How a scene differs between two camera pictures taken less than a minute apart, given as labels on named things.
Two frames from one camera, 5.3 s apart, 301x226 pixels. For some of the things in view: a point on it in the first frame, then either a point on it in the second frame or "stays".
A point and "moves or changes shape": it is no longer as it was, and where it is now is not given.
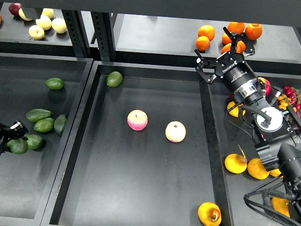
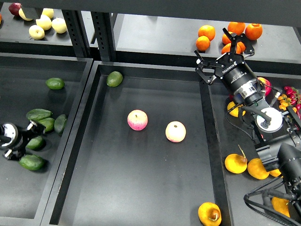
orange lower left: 202,43 stays
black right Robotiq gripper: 234,70 stays
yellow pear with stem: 209,213 stays
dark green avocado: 18,146 moves or changes shape
